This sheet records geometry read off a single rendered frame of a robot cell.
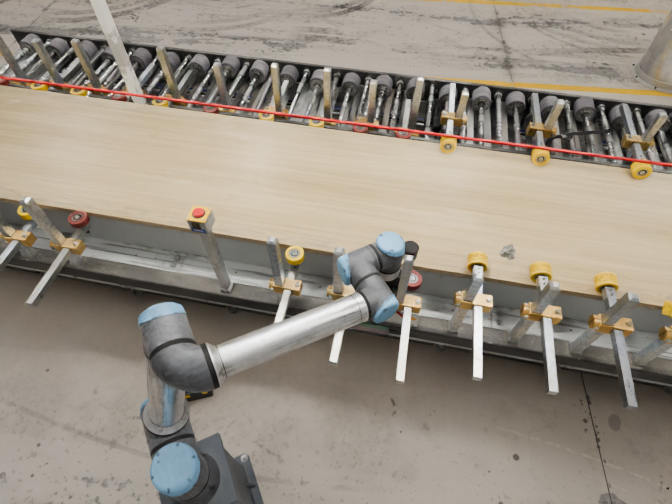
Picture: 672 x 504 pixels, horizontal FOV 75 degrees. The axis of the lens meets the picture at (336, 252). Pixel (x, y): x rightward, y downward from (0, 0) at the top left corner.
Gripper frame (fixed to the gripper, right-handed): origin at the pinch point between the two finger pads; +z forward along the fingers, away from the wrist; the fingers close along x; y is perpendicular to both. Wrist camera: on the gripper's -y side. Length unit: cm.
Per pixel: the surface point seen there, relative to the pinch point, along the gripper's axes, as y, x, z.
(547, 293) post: 58, 6, -14
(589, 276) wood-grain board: 85, 32, 7
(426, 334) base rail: 24.1, 4.0, 29.3
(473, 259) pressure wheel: 36.1, 25.7, -0.1
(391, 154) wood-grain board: -4, 88, 7
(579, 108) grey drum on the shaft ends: 99, 158, 14
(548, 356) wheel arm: 63, -10, 1
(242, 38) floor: -180, 335, 97
